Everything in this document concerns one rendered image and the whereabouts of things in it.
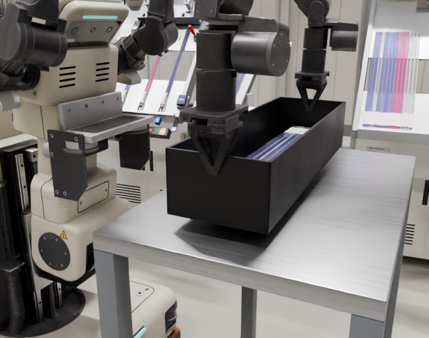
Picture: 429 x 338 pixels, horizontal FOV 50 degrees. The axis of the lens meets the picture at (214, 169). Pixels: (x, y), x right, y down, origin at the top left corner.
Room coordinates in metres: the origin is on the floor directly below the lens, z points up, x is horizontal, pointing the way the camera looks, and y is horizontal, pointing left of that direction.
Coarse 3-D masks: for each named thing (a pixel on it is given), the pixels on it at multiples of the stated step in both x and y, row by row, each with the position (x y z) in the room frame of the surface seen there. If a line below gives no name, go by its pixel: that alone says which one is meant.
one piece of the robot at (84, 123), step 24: (96, 96) 1.12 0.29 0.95; (120, 96) 1.20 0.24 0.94; (72, 120) 1.03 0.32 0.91; (96, 120) 1.11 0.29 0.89; (120, 120) 1.13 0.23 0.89; (144, 120) 1.14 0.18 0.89; (48, 144) 1.00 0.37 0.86; (72, 144) 0.97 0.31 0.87; (96, 144) 0.99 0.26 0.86; (120, 144) 1.23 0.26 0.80; (144, 144) 1.19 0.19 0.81; (72, 168) 0.97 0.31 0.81; (72, 192) 0.98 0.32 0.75
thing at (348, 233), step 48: (336, 192) 0.86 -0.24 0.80; (384, 192) 0.86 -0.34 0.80; (96, 240) 0.67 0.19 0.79; (144, 240) 0.65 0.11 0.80; (192, 240) 0.65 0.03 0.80; (240, 240) 0.65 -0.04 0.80; (288, 240) 0.65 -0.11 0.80; (336, 240) 0.65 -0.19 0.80; (384, 240) 0.65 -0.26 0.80; (288, 288) 0.53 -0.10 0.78; (336, 288) 0.51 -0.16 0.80; (384, 288) 0.51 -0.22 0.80; (384, 336) 1.09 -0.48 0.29
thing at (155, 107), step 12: (120, 84) 2.28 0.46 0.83; (144, 84) 2.23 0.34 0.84; (156, 84) 2.21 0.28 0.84; (180, 84) 2.17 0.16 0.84; (132, 96) 2.21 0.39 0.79; (156, 96) 2.17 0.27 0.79; (168, 96) 2.14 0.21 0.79; (132, 108) 2.15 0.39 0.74; (144, 108) 2.14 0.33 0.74; (156, 108) 2.12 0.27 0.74; (168, 108) 2.10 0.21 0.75
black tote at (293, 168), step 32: (256, 128) 1.04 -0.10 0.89; (288, 128) 1.19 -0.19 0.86; (320, 128) 0.89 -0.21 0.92; (192, 160) 0.67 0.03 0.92; (224, 160) 0.64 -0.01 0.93; (256, 160) 0.62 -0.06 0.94; (288, 160) 0.69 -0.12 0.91; (320, 160) 0.91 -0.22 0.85; (192, 192) 0.67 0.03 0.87; (224, 192) 0.64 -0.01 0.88; (256, 192) 0.62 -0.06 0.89; (288, 192) 0.70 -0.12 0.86; (224, 224) 0.64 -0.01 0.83; (256, 224) 0.62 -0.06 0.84
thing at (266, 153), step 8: (296, 128) 1.12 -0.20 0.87; (304, 128) 1.12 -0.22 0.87; (280, 136) 1.04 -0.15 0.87; (288, 136) 1.04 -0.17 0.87; (296, 136) 1.04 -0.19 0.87; (272, 144) 0.96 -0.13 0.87; (280, 144) 0.97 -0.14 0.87; (288, 144) 0.96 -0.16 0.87; (256, 152) 0.90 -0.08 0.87; (264, 152) 0.90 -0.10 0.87; (272, 152) 0.90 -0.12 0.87
